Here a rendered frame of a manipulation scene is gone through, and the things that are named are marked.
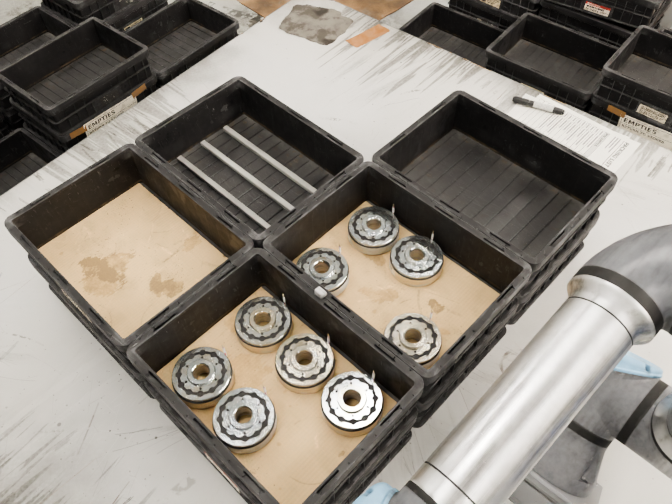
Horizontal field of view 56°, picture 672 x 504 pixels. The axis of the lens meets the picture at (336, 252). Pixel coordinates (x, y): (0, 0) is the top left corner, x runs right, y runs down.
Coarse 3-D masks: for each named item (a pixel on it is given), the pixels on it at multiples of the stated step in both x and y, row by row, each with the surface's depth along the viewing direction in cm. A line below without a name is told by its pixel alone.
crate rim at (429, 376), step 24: (360, 168) 126; (336, 192) 123; (408, 192) 122; (456, 216) 118; (264, 240) 116; (480, 240) 115; (288, 264) 112; (528, 264) 111; (384, 336) 103; (408, 360) 101
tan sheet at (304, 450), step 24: (216, 336) 115; (240, 360) 112; (264, 360) 112; (336, 360) 112; (168, 384) 110; (240, 384) 110; (264, 384) 109; (192, 408) 107; (288, 408) 107; (312, 408) 107; (384, 408) 106; (288, 432) 104; (312, 432) 104; (240, 456) 102; (264, 456) 102; (288, 456) 102; (312, 456) 102; (336, 456) 102; (264, 480) 100; (288, 480) 100; (312, 480) 100
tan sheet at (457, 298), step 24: (336, 240) 128; (360, 264) 124; (384, 264) 124; (456, 264) 124; (360, 288) 121; (384, 288) 121; (408, 288) 121; (432, 288) 121; (456, 288) 121; (480, 288) 120; (360, 312) 118; (384, 312) 118; (408, 312) 118; (432, 312) 117; (456, 312) 117; (480, 312) 117; (456, 336) 114
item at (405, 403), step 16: (272, 256) 113; (224, 272) 112; (288, 272) 111; (208, 288) 110; (304, 288) 109; (192, 304) 108; (320, 304) 107; (160, 320) 106; (144, 336) 104; (368, 336) 103; (128, 352) 102; (384, 352) 102; (144, 368) 101; (400, 368) 100; (160, 384) 100; (416, 384) 98; (176, 400) 97; (400, 400) 97; (416, 400) 99; (192, 416) 96; (384, 416) 95; (400, 416) 97; (208, 432) 94; (384, 432) 95; (224, 448) 93; (368, 448) 93; (240, 464) 91; (352, 464) 91; (256, 480) 90; (336, 480) 90; (256, 496) 90; (272, 496) 88; (320, 496) 88
